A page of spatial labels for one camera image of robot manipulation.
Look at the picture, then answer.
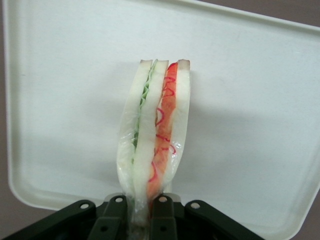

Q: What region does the cream plastic tray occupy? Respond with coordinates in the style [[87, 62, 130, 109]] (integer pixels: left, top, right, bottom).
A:
[[1, 0, 320, 240]]

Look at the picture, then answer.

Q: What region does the triangle sandwich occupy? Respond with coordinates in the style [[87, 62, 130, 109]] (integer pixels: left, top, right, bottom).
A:
[[116, 58, 192, 240]]

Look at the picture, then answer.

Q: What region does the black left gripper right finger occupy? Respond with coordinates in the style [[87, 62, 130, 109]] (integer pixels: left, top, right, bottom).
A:
[[149, 194, 260, 240]]

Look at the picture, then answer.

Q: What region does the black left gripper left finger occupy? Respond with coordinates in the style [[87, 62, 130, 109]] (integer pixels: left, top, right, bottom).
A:
[[0, 194, 129, 240]]

